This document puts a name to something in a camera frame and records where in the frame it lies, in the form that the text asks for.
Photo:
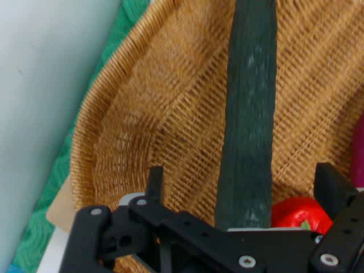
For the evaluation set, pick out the woven wicker basket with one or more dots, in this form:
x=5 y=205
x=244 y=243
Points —
x=185 y=85

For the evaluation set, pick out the long dark green cucumber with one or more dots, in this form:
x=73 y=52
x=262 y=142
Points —
x=250 y=128

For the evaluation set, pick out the purple toy eggplant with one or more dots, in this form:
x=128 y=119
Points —
x=359 y=153

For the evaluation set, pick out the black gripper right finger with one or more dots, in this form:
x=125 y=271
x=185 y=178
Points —
x=344 y=227

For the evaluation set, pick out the red toy tomato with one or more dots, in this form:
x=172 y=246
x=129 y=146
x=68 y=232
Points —
x=295 y=213

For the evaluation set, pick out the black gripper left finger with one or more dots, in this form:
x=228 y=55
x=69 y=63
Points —
x=176 y=236

